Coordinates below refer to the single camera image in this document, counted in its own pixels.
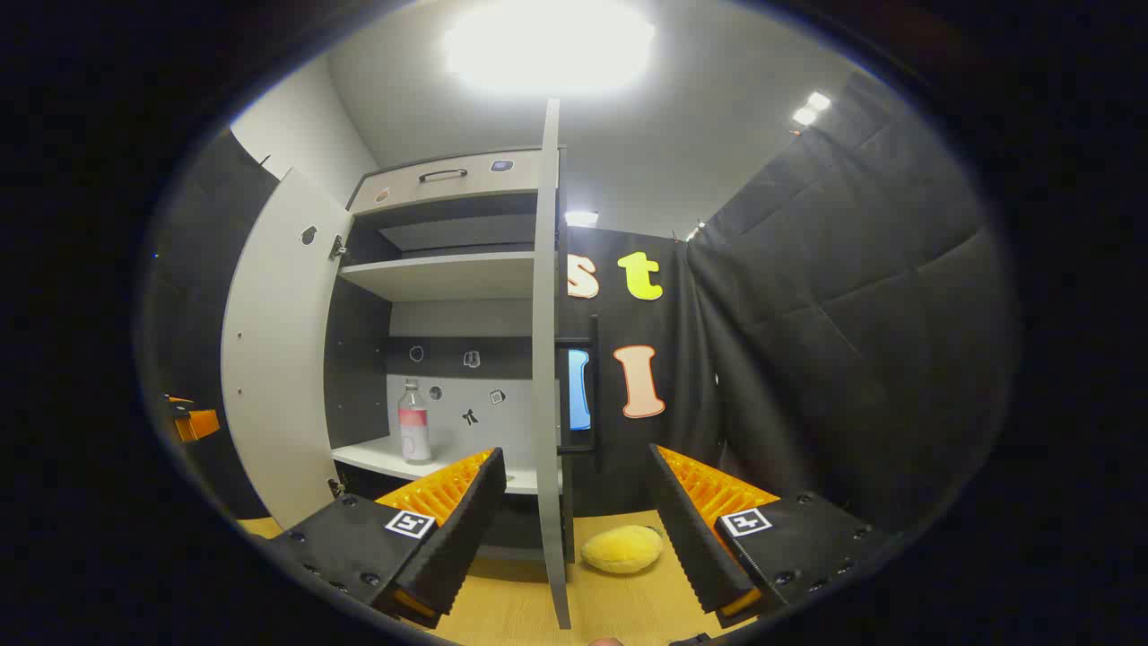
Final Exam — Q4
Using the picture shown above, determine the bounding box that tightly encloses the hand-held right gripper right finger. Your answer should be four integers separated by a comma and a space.
648, 443, 884, 629

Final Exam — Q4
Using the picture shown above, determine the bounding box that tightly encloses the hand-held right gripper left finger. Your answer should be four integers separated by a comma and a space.
269, 447, 508, 629

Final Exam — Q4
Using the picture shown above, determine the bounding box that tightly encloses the grey cabinet door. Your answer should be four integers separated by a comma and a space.
220, 169, 355, 530
531, 99, 575, 629

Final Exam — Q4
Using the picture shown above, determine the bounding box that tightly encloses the clear bottle pink label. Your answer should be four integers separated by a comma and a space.
397, 379, 432, 464

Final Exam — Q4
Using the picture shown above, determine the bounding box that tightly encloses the grey cabinet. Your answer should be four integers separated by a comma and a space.
327, 148, 575, 562

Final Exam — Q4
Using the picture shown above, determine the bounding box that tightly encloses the white cabinet shelf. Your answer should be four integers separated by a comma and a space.
332, 438, 539, 496
339, 251, 536, 302

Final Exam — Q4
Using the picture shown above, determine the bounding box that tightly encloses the grey cabinet drawer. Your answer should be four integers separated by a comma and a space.
348, 148, 568, 216

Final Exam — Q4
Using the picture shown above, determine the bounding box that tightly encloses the yellow plush toy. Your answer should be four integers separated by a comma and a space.
580, 525, 665, 575

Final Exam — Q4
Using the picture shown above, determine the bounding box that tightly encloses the black backdrop cloth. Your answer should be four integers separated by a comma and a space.
143, 67, 1019, 539

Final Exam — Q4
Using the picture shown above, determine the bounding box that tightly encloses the double ceiling light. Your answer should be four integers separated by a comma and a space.
792, 90, 833, 127

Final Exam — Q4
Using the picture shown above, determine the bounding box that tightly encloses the large ceiling light panel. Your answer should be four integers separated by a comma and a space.
441, 0, 657, 95

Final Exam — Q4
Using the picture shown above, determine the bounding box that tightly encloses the black door handle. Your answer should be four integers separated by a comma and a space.
556, 314, 602, 472

